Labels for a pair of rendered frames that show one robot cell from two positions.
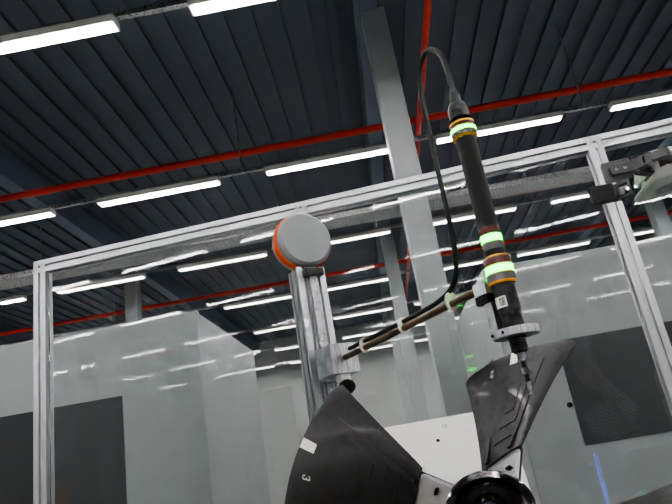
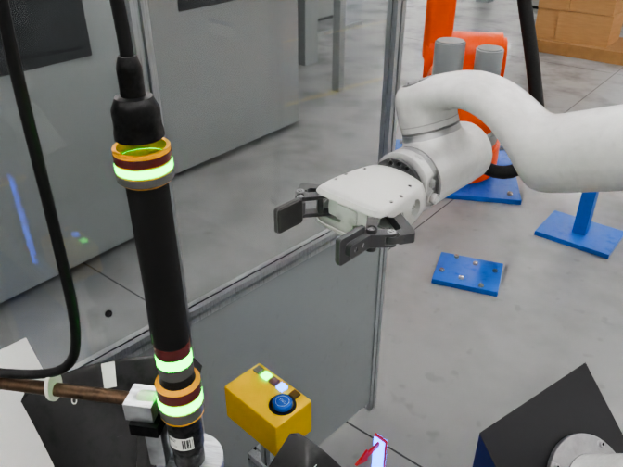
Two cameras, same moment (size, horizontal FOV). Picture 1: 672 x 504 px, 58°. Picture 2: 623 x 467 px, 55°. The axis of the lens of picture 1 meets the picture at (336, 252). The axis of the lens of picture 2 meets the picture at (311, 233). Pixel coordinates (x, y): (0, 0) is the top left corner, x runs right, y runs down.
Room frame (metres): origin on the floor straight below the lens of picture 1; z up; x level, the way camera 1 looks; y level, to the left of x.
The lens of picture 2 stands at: (0.56, 0.02, 1.99)
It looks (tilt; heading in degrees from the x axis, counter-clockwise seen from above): 31 degrees down; 307
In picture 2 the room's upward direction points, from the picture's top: straight up
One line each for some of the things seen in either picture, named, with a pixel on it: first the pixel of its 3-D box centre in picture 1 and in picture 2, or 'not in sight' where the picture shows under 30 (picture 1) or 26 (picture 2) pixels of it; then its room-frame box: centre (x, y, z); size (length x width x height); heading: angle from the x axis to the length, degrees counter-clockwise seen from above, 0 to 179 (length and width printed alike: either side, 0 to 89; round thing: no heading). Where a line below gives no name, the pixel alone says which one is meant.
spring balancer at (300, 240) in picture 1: (301, 242); not in sight; (1.55, 0.09, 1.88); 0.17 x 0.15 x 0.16; 83
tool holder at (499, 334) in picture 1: (504, 307); (176, 433); (0.92, -0.24, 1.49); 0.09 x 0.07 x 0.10; 28
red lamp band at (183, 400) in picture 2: (497, 262); (178, 384); (0.92, -0.25, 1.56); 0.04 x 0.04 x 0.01
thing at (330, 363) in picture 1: (335, 361); not in sight; (1.47, 0.04, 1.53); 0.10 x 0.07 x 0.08; 28
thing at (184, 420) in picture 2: (501, 278); (181, 404); (0.92, -0.25, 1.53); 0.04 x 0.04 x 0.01
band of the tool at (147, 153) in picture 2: (463, 132); (144, 163); (0.92, -0.25, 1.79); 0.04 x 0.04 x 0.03
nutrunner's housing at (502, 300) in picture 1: (484, 212); (167, 314); (0.92, -0.25, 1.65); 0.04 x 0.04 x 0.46
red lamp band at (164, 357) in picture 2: (489, 232); (171, 345); (0.92, -0.25, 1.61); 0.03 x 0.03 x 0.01
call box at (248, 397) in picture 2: not in sight; (268, 410); (1.16, -0.64, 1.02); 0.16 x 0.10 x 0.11; 173
